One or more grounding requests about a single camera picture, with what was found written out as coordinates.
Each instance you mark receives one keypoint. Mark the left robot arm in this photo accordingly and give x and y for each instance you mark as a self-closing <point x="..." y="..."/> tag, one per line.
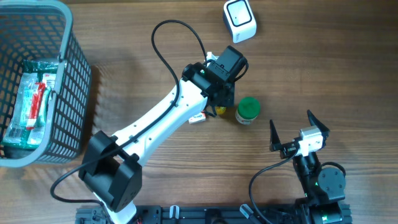
<point x="112" y="165"/>

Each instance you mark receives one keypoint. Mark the dark grey mesh basket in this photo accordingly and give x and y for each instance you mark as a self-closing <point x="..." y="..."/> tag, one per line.
<point x="33" y="30"/>

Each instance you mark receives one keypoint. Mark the yellow liquid bottle silver cap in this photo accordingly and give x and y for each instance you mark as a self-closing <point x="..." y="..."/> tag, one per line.
<point x="220" y="110"/>

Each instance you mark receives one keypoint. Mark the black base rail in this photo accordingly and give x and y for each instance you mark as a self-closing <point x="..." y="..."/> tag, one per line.
<point x="282" y="213"/>

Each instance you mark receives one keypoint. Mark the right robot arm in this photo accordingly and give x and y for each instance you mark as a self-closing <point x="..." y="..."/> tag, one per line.
<point x="323" y="183"/>

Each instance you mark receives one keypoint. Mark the light green wipes sachet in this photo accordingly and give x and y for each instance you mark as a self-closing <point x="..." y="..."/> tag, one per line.
<point x="21" y="110"/>

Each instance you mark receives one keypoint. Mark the green 3M gloves package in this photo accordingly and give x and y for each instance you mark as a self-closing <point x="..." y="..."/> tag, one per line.
<point x="20" y="137"/>

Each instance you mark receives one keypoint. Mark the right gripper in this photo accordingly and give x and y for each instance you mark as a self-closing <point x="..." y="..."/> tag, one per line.
<point x="287" y="149"/>

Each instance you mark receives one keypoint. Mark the green lid white jar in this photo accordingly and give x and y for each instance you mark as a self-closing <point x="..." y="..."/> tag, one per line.
<point x="247" y="111"/>

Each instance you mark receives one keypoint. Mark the white barcode scanner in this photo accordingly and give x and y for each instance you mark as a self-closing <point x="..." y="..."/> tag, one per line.
<point x="239" y="19"/>

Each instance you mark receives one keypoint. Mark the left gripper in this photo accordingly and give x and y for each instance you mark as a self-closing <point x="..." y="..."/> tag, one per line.
<point x="229" y="100"/>

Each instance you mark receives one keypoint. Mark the red snack stick packet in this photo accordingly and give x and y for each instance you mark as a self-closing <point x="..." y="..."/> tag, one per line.
<point x="34" y="96"/>

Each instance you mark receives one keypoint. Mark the small red patterned box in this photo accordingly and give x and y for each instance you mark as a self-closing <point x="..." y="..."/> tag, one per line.
<point x="200" y="117"/>

